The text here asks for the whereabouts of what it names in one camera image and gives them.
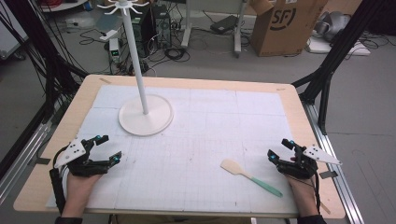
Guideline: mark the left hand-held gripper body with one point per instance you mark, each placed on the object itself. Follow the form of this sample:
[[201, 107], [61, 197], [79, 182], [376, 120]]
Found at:
[[76, 152]]

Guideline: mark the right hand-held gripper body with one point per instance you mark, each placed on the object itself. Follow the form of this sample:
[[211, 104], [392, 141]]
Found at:
[[303, 163]]

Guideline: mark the person's right hand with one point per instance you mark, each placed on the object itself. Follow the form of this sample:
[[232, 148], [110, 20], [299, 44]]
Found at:
[[303, 194]]

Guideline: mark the person's left hand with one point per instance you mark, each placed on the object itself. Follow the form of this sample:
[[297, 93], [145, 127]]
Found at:
[[81, 189]]

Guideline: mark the dark tape piece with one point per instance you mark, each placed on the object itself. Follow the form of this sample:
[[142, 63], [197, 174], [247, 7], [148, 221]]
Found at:
[[328, 174], [42, 161]]

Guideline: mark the brown tape piece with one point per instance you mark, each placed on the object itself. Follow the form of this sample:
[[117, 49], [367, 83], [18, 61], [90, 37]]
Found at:
[[105, 81], [325, 207]]

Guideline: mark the white hook rack stand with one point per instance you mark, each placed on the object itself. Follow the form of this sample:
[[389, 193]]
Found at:
[[141, 81]]

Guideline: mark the white grid mat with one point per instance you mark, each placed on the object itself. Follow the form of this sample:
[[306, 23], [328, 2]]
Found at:
[[193, 140]]

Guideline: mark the white device with green display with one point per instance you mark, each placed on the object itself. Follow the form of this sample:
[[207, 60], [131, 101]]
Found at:
[[114, 49]]

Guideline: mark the white flat board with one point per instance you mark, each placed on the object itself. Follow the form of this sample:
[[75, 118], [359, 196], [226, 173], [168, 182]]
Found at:
[[320, 46]]

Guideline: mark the white power strip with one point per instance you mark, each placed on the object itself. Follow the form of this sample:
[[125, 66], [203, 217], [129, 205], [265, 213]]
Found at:
[[109, 35]]

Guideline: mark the cardboard box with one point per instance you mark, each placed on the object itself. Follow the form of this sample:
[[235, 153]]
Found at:
[[286, 34]]

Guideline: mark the black computer case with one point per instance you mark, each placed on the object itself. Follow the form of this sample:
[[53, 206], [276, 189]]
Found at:
[[141, 28]]

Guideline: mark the white stand leg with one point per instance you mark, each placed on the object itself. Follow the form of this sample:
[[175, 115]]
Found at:
[[238, 34], [187, 28]]

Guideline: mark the grey machine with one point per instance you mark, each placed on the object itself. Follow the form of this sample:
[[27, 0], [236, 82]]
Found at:
[[333, 25]]

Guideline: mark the black computer tower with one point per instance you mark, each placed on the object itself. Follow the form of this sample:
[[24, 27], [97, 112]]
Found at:
[[162, 28]]

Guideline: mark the black flat case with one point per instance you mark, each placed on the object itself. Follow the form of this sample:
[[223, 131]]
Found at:
[[224, 24]]

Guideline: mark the round white table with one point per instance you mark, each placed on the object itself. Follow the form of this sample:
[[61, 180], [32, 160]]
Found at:
[[62, 5]]

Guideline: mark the aluminium rail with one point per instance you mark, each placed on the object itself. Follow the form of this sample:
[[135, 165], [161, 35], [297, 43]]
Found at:
[[21, 158], [333, 161]]

